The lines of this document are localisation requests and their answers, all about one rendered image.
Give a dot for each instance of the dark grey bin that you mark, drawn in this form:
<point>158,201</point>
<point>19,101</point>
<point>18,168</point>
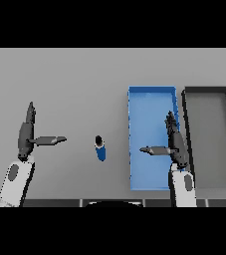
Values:
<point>212,139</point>

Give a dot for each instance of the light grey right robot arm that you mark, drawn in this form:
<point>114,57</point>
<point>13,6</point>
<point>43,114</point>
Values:
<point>183,186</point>

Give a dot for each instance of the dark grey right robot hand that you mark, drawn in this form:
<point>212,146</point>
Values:
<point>177,146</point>

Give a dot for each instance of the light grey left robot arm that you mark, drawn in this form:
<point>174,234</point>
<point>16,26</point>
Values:
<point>15,182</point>

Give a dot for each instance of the blue bin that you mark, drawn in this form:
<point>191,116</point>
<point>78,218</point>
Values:
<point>148,139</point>

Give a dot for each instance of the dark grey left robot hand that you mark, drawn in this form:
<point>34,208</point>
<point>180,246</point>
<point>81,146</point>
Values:
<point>25,136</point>

